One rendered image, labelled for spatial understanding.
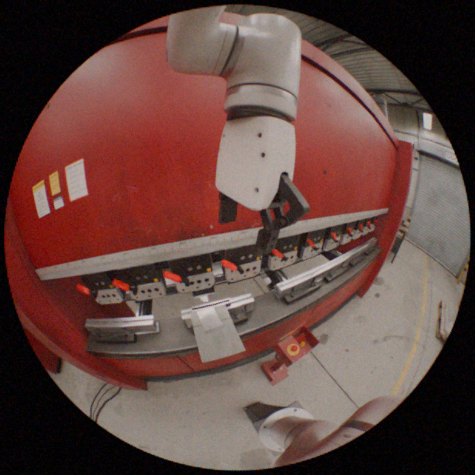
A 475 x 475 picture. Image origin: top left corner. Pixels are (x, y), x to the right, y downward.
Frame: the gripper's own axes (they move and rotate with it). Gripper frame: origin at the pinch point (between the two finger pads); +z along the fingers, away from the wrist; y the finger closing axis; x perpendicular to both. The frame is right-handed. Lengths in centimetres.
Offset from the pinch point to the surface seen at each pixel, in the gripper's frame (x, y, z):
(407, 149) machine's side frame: 203, 30, -76
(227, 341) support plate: 0, 0, 53
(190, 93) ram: -0.2, -28.4, -27.7
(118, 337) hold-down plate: -54, -27, 68
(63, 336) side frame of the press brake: -86, -25, 52
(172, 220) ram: -6.1, -24.9, 8.8
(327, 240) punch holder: 68, -5, 27
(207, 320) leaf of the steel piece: -3, -13, 55
